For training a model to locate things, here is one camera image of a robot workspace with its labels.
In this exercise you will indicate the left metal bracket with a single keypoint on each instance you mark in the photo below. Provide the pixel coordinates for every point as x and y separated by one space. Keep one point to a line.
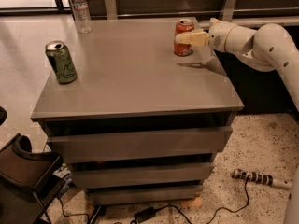
111 9

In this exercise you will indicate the grey top drawer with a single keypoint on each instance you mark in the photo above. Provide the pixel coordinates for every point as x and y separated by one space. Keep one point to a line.
140 145

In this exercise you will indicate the grey drawer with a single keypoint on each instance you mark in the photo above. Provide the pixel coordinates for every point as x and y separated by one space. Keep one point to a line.
145 195
142 176
140 145

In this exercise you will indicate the right metal bracket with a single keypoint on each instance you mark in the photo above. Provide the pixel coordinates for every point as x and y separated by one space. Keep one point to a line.
227 11

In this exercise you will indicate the clear plastic water bottle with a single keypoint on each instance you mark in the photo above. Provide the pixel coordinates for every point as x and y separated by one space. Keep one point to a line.
81 15

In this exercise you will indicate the grey middle drawer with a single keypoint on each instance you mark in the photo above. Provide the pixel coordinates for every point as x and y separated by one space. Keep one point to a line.
142 176

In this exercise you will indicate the grey drawer cabinet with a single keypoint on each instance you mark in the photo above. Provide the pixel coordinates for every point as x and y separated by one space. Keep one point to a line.
130 80

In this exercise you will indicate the metal bracket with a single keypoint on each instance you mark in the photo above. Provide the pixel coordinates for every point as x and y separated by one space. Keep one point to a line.
111 9
227 11

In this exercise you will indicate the black chair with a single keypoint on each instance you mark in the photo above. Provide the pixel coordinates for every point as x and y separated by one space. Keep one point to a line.
28 172

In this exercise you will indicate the grey bottom drawer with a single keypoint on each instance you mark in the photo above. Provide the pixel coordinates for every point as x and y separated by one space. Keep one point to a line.
145 195

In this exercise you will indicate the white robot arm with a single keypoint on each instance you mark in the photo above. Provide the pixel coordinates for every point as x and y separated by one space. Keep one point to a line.
269 48

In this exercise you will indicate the orange coke can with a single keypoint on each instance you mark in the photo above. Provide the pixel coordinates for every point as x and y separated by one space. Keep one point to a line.
182 26

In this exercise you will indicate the black power adapter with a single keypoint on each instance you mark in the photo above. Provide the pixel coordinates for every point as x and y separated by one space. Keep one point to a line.
145 215

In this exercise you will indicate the striped black white wand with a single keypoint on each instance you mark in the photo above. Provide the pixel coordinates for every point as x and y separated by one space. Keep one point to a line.
257 178

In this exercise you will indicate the green soda can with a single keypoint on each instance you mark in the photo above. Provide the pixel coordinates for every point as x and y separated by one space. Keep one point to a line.
61 62

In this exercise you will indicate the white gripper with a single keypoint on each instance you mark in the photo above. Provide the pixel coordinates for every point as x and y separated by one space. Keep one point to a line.
219 37

